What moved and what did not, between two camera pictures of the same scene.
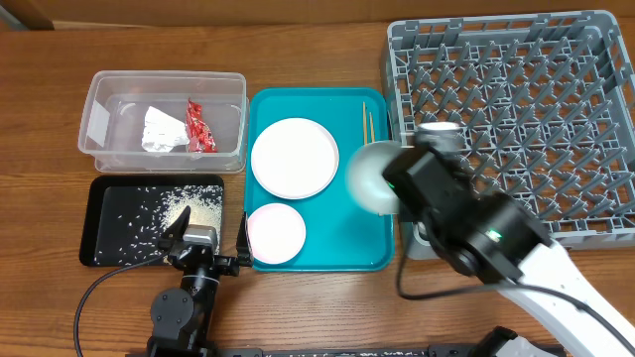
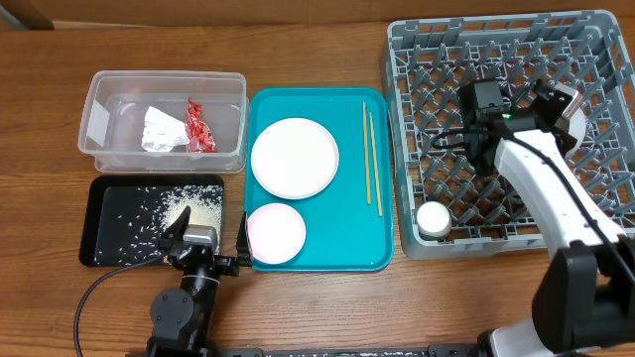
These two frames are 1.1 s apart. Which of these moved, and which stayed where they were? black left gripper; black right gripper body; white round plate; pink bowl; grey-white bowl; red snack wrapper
Moved: black right gripper body; grey-white bowl
Stayed: red snack wrapper; white round plate; black left gripper; pink bowl
